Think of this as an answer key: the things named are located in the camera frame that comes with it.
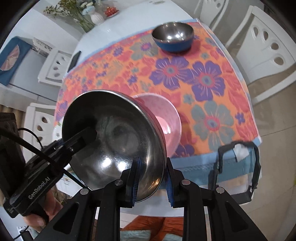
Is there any blue fridge cover cloth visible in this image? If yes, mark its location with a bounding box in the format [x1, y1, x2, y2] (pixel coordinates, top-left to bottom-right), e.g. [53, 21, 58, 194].
[0, 37, 32, 86]

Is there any white chair near left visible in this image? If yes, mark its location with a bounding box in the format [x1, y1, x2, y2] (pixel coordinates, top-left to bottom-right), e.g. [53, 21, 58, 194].
[21, 103, 62, 150]

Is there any black smartphone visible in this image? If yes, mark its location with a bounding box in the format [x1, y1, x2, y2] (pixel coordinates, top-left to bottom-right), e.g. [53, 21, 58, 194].
[67, 51, 81, 73]

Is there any red lidded sugar bowl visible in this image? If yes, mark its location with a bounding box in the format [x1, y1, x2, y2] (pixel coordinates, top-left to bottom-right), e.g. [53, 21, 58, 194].
[104, 6, 119, 18]

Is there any person's left hand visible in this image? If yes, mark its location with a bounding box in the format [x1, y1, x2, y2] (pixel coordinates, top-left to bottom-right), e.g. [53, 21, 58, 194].
[21, 187, 63, 232]

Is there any glass vase with greenery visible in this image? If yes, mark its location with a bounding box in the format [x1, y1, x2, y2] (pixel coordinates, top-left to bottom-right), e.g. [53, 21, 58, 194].
[43, 0, 95, 33]

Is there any white chair far left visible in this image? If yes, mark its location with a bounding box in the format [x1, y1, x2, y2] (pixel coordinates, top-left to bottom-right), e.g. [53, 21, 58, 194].
[38, 48, 71, 87]

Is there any white chair far right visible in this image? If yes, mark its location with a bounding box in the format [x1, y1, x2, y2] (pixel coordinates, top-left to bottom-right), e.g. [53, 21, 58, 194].
[194, 0, 231, 32]

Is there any white chair near right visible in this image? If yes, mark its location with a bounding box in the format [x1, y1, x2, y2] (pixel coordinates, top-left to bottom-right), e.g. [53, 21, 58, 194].
[225, 6, 295, 85]

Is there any red steel bowl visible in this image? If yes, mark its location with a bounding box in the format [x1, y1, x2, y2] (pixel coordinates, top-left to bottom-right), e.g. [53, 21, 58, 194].
[62, 90, 167, 201]

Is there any white ribbed vase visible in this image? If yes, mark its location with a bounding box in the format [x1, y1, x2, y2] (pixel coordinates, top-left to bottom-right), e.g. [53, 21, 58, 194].
[89, 12, 105, 25]

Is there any white corner shelf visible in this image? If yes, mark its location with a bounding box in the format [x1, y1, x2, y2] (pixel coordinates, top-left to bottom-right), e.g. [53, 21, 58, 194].
[32, 38, 59, 58]

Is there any pink cartoon bowl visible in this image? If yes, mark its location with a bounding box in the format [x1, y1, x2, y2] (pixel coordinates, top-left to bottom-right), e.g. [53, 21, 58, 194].
[133, 93, 182, 157]

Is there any white chair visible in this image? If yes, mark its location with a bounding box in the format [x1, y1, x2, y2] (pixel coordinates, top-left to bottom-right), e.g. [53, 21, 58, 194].
[21, 103, 62, 150]
[194, 0, 231, 32]
[225, 6, 295, 85]
[38, 48, 71, 87]

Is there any white refrigerator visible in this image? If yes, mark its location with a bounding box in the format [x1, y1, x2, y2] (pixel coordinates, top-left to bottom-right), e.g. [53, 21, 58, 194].
[1, 47, 59, 110]

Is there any blue steel bowl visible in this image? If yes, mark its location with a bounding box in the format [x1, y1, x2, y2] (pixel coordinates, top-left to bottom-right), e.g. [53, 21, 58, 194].
[152, 22, 195, 53]

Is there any floral orange tablecloth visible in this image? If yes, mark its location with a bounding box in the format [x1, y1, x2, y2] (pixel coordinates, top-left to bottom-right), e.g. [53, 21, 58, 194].
[54, 20, 262, 185]

